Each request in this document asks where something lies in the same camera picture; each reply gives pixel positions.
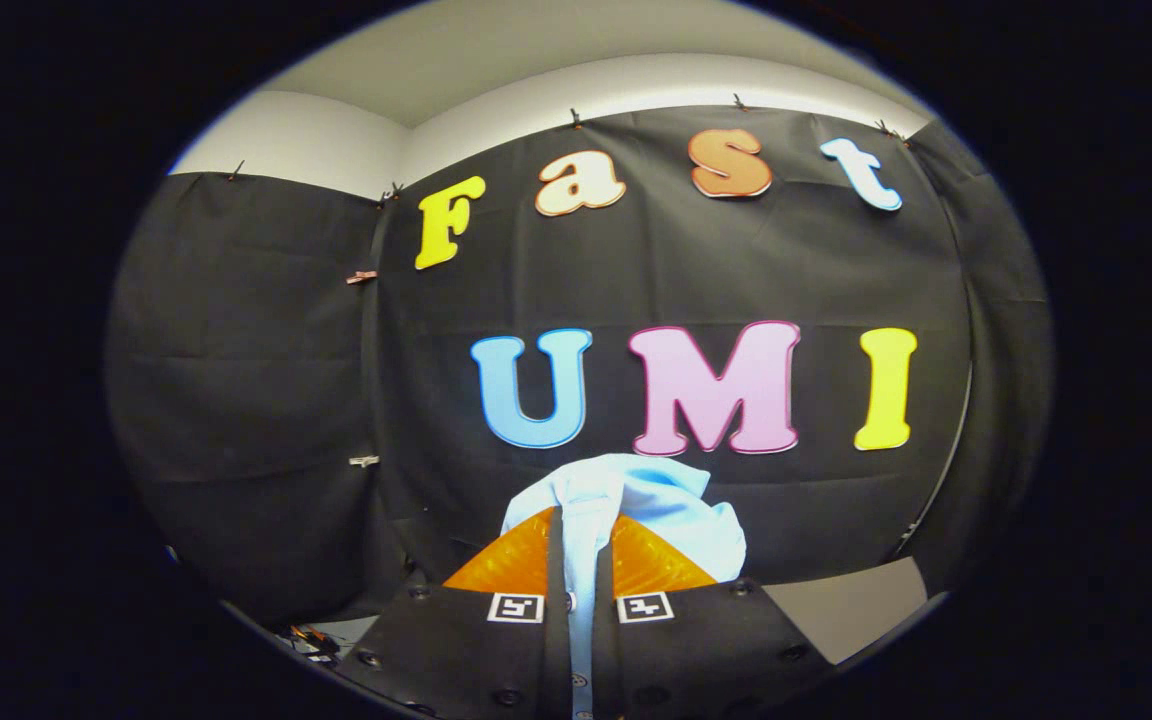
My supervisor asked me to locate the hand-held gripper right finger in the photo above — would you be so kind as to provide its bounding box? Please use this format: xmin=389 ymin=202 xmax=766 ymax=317
xmin=591 ymin=512 xmax=834 ymax=720

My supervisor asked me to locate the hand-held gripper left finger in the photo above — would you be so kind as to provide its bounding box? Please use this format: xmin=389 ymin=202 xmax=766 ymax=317
xmin=334 ymin=505 xmax=574 ymax=720

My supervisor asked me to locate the light blue polo shirt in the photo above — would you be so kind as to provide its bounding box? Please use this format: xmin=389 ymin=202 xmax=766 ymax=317
xmin=500 ymin=453 xmax=748 ymax=720

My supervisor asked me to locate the black backdrop cloth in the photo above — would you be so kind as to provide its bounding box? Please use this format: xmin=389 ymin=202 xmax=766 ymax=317
xmin=104 ymin=103 xmax=1055 ymax=628

